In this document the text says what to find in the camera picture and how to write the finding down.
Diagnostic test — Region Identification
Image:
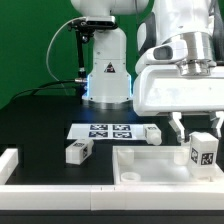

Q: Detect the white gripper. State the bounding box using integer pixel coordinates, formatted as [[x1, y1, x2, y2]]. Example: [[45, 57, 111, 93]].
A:
[[133, 65, 224, 143]]

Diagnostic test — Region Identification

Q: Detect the white square table top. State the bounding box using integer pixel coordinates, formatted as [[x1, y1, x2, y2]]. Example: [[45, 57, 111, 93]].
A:
[[112, 146, 224, 185]]

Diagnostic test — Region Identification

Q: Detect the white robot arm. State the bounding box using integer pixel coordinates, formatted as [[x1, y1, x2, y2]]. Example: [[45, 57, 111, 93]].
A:
[[71, 0, 224, 141]]

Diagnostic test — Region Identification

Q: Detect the white U-shaped fence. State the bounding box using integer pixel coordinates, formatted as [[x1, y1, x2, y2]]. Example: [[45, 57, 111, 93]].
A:
[[0, 149, 224, 210]]

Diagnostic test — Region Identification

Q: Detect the paper sheet with tags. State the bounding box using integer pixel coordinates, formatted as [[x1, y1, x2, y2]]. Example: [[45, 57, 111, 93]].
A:
[[67, 124, 145, 140]]

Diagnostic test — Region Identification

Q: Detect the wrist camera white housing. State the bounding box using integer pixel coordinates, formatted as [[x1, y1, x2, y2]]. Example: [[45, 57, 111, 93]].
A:
[[135, 40, 188, 74]]

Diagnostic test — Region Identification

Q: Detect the black cable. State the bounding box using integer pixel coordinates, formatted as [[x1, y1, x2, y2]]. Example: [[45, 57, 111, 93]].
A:
[[9, 79, 81, 103]]

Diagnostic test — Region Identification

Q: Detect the black camera on stand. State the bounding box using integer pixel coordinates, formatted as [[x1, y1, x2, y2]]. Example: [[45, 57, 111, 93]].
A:
[[68, 16, 118, 96]]

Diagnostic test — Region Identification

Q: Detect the grey cable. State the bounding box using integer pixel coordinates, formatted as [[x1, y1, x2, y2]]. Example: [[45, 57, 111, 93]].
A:
[[45, 18, 81, 96]]

